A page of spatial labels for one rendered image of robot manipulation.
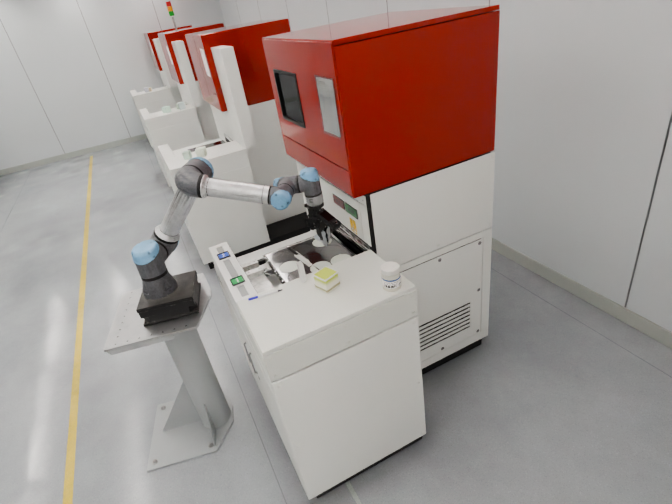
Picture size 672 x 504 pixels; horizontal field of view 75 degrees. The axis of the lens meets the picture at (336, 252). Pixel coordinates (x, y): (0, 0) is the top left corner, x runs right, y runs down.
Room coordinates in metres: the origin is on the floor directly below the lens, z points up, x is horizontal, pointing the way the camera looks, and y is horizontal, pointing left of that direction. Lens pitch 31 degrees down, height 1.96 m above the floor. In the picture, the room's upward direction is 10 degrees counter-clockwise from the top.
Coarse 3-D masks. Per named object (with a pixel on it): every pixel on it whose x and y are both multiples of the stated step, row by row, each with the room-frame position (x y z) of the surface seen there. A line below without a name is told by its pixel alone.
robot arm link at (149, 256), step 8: (152, 240) 1.75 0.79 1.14; (136, 248) 1.71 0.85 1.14; (144, 248) 1.70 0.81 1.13; (152, 248) 1.69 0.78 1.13; (160, 248) 1.74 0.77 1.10; (136, 256) 1.66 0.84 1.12; (144, 256) 1.66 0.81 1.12; (152, 256) 1.67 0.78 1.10; (160, 256) 1.70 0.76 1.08; (136, 264) 1.67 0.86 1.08; (144, 264) 1.65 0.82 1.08; (152, 264) 1.66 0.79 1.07; (160, 264) 1.69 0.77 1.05; (144, 272) 1.65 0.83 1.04; (152, 272) 1.65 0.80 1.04; (160, 272) 1.67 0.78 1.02
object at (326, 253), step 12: (312, 240) 1.94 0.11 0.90; (336, 240) 1.90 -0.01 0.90; (276, 252) 1.88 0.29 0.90; (288, 252) 1.86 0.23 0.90; (300, 252) 1.84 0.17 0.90; (312, 252) 1.82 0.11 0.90; (324, 252) 1.80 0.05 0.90; (336, 252) 1.78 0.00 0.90; (348, 252) 1.76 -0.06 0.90; (276, 264) 1.77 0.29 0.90; (312, 264) 1.71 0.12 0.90; (288, 276) 1.65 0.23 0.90
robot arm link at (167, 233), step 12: (204, 168) 1.77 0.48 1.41; (180, 192) 1.79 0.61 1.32; (180, 204) 1.78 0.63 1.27; (192, 204) 1.81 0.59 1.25; (168, 216) 1.80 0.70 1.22; (180, 216) 1.79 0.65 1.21; (156, 228) 1.83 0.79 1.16; (168, 228) 1.79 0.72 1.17; (180, 228) 1.82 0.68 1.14; (156, 240) 1.78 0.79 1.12; (168, 240) 1.79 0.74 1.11; (168, 252) 1.78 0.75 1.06
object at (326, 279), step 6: (324, 270) 1.44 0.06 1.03; (330, 270) 1.43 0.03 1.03; (318, 276) 1.40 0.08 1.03; (324, 276) 1.39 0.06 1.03; (330, 276) 1.39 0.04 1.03; (336, 276) 1.41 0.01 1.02; (318, 282) 1.40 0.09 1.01; (324, 282) 1.37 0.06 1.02; (330, 282) 1.38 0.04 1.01; (336, 282) 1.40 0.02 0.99; (318, 288) 1.41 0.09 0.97; (324, 288) 1.38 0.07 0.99; (330, 288) 1.38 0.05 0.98
